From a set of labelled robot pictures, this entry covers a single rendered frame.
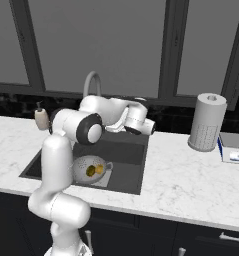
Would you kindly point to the dark cupboard door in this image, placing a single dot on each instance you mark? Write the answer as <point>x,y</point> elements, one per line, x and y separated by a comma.
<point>14,226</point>
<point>124,238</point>

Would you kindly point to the beige soap dispenser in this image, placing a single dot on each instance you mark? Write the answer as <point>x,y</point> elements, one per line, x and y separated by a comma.
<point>41,119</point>

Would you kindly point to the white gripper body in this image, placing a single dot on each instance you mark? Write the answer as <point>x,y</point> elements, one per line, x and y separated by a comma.
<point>117,127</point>

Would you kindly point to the yellow kiwi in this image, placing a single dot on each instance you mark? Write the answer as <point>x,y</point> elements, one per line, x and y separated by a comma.
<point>99,169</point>

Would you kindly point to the white and blue box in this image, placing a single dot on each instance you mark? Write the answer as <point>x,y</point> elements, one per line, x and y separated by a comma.
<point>233,148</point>

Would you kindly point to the dark framed window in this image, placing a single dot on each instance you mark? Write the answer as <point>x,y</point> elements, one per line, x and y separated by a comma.
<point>101,43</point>

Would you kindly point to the white paper towel roll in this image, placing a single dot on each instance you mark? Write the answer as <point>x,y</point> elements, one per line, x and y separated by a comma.
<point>207,121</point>

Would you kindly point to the grey curved sink faucet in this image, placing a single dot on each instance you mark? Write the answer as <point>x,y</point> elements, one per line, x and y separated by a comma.
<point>91,76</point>

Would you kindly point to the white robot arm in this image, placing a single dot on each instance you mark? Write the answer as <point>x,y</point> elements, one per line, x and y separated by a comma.
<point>59,166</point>

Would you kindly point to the dark sink basin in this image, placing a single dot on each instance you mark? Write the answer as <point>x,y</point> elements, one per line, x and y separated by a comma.
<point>127,156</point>

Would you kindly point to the dark drawer front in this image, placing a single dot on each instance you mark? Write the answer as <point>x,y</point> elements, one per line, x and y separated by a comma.
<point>207,243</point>

